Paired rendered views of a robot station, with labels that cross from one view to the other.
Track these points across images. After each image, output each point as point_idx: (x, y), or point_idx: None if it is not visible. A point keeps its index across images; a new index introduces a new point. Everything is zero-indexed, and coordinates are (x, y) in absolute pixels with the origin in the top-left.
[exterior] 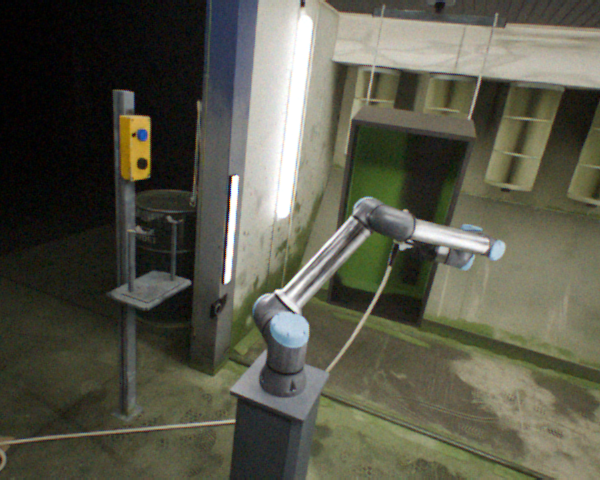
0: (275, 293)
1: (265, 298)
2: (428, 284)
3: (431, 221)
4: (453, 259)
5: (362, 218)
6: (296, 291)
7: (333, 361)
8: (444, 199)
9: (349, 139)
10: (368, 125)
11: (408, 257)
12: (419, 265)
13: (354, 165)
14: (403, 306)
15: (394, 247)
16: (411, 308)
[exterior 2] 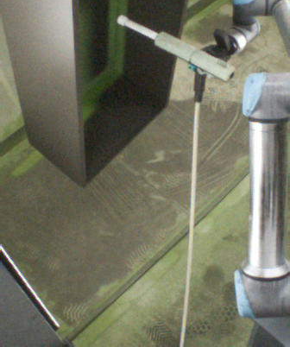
0: (266, 279)
1: (250, 293)
2: (173, 66)
3: None
4: (249, 39)
5: (284, 115)
6: (281, 251)
7: (191, 230)
8: None
9: (72, 6)
10: None
11: (93, 50)
12: (105, 47)
13: (3, 15)
14: (126, 101)
15: (203, 81)
16: (133, 95)
